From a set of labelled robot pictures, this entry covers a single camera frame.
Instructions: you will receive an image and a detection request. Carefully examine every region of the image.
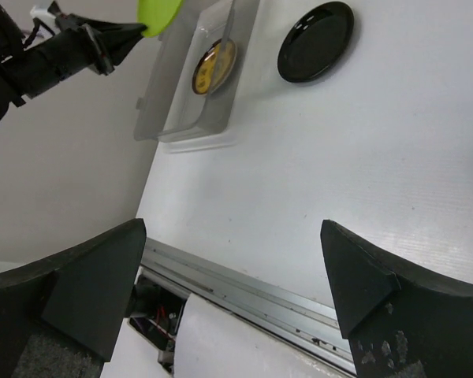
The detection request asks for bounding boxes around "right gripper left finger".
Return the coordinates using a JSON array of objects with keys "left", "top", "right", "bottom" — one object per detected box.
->
[{"left": 0, "top": 219, "right": 146, "bottom": 377}]

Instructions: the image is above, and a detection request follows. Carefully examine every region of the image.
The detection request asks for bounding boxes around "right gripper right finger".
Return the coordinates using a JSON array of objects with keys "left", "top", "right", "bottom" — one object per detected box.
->
[{"left": 320, "top": 220, "right": 473, "bottom": 377}]

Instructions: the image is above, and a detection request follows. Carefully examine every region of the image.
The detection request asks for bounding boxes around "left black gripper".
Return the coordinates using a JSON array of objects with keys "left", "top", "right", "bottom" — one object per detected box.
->
[{"left": 0, "top": 4, "right": 146, "bottom": 106}]

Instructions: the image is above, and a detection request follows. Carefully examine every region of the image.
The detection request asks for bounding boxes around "lime green plate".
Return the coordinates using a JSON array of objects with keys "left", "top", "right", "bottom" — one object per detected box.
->
[{"left": 136, "top": 0, "right": 184, "bottom": 38}]

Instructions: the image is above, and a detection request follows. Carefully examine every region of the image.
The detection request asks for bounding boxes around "yellow patterned plate brown rim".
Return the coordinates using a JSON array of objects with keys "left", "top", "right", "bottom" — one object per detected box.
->
[{"left": 192, "top": 39, "right": 238, "bottom": 95}]

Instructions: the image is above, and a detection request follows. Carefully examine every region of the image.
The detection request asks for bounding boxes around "clear plastic bin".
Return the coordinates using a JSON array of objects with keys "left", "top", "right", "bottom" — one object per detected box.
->
[{"left": 134, "top": 1, "right": 259, "bottom": 143}]

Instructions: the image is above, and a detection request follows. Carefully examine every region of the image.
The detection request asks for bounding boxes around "white cover sheet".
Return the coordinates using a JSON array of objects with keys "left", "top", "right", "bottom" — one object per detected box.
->
[{"left": 102, "top": 295, "right": 343, "bottom": 377}]

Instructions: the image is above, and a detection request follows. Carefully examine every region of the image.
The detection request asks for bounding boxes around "black glossy plate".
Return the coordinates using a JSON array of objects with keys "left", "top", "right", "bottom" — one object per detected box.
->
[{"left": 277, "top": 1, "right": 355, "bottom": 83}]

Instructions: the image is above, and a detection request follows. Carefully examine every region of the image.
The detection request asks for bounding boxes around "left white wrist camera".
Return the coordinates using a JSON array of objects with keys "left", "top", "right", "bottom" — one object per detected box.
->
[{"left": 30, "top": 0, "right": 61, "bottom": 21}]

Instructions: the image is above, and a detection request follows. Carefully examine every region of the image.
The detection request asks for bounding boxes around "aluminium rail frame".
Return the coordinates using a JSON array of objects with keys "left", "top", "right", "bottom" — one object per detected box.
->
[{"left": 141, "top": 239, "right": 356, "bottom": 377}]

